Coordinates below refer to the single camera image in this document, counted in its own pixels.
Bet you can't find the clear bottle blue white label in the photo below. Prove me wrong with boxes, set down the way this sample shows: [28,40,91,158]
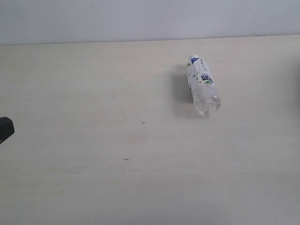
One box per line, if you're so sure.
[185,55,221,117]

